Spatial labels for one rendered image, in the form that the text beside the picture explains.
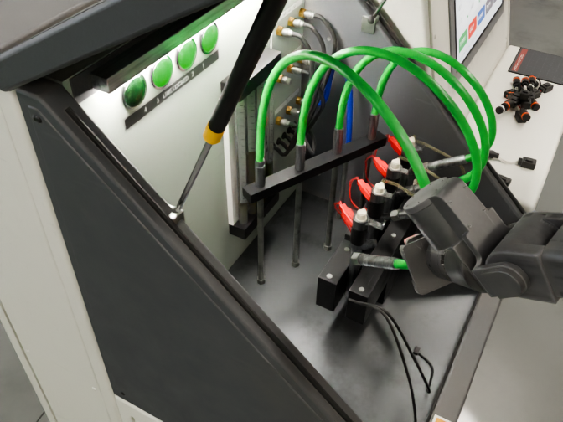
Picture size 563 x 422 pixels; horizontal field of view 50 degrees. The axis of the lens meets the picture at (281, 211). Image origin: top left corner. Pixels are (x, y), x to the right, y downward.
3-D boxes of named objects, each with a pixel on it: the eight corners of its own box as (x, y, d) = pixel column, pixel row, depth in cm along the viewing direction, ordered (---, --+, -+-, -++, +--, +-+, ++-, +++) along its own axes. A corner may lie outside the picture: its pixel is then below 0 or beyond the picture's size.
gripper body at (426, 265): (396, 245, 75) (416, 251, 68) (469, 214, 76) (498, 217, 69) (415, 294, 75) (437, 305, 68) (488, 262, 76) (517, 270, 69)
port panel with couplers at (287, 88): (283, 149, 127) (286, 7, 106) (270, 144, 129) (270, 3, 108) (312, 119, 136) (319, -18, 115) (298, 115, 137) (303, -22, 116)
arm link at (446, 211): (530, 297, 56) (573, 240, 60) (457, 199, 55) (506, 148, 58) (446, 306, 66) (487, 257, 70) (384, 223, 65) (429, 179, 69)
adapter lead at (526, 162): (534, 165, 136) (537, 157, 135) (534, 171, 135) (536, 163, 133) (479, 152, 139) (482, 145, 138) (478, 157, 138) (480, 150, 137)
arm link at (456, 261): (487, 306, 63) (528, 271, 63) (448, 254, 62) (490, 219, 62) (459, 294, 69) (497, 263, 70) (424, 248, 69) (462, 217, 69)
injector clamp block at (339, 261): (359, 347, 117) (368, 297, 107) (313, 326, 121) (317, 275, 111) (418, 239, 139) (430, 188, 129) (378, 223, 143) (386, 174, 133)
